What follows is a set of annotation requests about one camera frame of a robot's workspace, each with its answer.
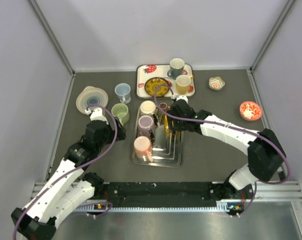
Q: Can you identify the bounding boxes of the silver metal tray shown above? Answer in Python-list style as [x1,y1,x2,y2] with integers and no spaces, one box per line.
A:
[132,107,183,168]

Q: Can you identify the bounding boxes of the light green mug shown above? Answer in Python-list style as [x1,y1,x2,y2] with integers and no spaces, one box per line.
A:
[111,103,130,125]

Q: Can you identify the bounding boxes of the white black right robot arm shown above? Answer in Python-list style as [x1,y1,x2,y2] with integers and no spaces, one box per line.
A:
[167,97,286,198]

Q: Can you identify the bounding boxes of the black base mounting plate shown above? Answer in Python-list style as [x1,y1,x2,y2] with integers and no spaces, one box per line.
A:
[92,182,244,208]

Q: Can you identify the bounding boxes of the white plate blue rings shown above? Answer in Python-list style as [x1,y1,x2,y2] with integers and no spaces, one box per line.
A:
[76,85,109,115]

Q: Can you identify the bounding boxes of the dark brown red mug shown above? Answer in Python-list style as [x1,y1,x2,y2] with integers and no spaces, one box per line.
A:
[157,102,168,118]

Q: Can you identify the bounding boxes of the red white patterned bowl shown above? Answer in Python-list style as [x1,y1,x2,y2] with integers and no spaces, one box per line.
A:
[239,101,263,121]

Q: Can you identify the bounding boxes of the pale yellow mug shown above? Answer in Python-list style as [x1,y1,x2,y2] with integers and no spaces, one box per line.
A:
[176,75,193,95]

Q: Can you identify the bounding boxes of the strawberry pattern white tray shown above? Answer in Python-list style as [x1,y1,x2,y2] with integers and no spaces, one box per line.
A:
[136,64,195,99]

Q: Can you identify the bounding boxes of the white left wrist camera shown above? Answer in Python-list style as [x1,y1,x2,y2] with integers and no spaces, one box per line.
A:
[85,107,109,124]

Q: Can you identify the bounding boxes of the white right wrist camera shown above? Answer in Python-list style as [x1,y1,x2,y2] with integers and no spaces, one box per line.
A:
[171,94,188,103]

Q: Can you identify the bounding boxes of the yellow patterned black plate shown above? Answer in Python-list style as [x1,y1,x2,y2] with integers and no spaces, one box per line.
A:
[144,77,169,97]

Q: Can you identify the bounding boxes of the grey green mug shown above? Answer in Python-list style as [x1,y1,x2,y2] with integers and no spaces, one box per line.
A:
[167,58,185,79]

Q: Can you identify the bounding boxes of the lilac purple mug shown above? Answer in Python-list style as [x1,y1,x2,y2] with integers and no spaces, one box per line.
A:
[138,115,156,137]

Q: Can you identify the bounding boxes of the cream white mug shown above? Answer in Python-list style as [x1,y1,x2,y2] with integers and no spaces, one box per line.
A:
[139,100,156,116]

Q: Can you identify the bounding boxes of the pink mug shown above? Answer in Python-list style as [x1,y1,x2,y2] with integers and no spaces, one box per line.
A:
[134,136,154,163]

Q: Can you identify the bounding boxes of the light blue glass cup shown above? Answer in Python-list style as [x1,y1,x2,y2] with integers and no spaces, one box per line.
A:
[115,83,131,104]

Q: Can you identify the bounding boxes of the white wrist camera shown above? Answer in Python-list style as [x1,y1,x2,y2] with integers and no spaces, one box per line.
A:
[171,94,188,103]
[85,107,109,124]

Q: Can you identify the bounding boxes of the small flower patterned bowl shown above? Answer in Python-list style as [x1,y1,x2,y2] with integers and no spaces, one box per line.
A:
[208,76,226,91]

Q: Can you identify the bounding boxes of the yellow mug black handle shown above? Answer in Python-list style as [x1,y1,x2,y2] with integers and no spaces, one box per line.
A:
[164,114,174,137]

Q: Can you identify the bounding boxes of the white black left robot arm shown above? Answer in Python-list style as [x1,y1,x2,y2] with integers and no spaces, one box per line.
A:
[11,114,126,240]

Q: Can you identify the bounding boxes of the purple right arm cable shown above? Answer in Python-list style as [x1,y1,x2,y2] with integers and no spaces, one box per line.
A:
[154,84,291,217]

